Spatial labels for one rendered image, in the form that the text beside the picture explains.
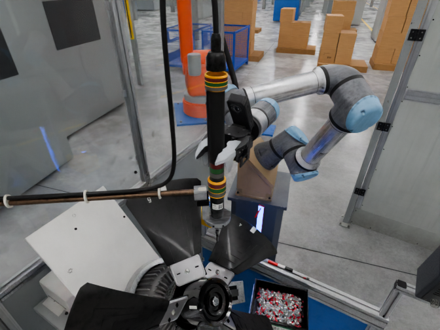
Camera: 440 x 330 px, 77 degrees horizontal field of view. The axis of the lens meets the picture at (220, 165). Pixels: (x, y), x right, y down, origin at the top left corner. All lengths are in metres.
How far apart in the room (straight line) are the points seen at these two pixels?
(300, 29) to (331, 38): 1.93
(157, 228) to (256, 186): 0.69
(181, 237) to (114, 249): 0.25
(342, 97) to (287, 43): 8.86
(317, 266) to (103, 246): 1.89
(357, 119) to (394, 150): 1.55
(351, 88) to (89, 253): 0.95
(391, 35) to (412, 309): 7.04
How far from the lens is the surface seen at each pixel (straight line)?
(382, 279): 2.64
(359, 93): 0.98
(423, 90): 2.33
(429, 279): 1.12
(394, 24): 8.58
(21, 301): 1.42
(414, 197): 2.71
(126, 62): 1.34
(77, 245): 0.94
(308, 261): 2.52
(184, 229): 0.82
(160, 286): 0.89
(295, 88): 0.97
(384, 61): 8.73
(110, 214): 0.98
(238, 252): 0.96
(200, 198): 0.66
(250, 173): 1.35
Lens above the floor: 1.93
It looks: 34 degrees down
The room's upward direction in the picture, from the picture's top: straight up
